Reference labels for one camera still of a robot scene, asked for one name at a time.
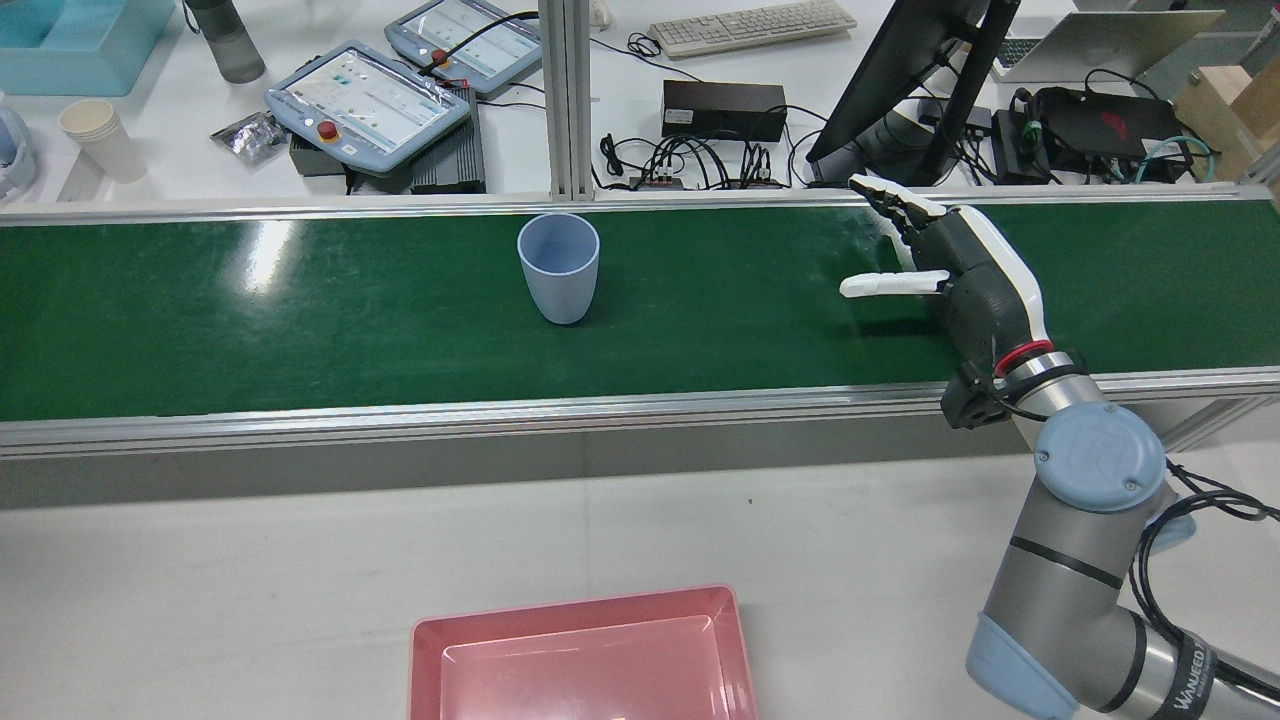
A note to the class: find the black device red logo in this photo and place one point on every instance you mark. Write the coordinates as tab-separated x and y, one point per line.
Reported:
1110	125

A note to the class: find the green conveyor belt aluminium frame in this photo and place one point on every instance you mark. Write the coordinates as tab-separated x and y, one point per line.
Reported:
300	320

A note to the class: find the white blue round object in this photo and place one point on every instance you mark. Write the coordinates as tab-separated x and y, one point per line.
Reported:
14	150

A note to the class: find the large teach pendant red button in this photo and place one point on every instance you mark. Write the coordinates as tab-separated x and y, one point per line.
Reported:
370	105

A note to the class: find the blue-grey plastic cup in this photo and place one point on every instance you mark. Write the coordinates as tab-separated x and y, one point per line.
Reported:
560	290

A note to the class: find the black computer monitor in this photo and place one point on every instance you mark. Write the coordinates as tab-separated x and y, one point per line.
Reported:
890	70

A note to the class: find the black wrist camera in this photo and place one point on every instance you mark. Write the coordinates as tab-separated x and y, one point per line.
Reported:
970	405

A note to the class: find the stacked paper cups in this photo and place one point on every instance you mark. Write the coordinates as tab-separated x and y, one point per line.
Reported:
105	140

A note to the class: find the pink plastic box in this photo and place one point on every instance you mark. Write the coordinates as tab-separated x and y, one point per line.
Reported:
580	670

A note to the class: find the black finned controller box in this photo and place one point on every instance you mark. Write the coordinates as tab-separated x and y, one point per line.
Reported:
450	160

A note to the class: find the silver laptop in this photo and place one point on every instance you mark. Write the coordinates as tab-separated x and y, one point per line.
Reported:
1110	40

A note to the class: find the grey right robot arm blue caps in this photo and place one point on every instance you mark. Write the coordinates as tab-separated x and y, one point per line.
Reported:
1070	580

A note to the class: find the small teach pendant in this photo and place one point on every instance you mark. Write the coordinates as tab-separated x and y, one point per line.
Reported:
470	35

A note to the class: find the silver foil bag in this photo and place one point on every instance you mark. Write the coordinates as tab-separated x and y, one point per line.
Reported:
250	138

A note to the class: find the aluminium profile post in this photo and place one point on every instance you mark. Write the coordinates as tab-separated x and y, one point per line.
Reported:
565	100

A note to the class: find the black power brick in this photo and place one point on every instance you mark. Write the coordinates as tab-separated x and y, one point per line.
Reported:
1018	150

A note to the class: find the black rectangular box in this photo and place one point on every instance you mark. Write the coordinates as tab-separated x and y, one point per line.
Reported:
722	108

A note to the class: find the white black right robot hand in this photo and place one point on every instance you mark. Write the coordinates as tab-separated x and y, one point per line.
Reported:
975	270

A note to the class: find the white computer keyboard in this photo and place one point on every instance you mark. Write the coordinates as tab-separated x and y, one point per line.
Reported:
750	25

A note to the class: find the light blue plastic bin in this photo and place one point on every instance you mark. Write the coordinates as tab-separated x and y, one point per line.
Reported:
80	45

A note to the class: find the wooden box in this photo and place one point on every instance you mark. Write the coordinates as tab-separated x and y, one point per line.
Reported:
1225	110

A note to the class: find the dark grey bottle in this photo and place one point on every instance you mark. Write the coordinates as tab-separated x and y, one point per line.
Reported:
228	45

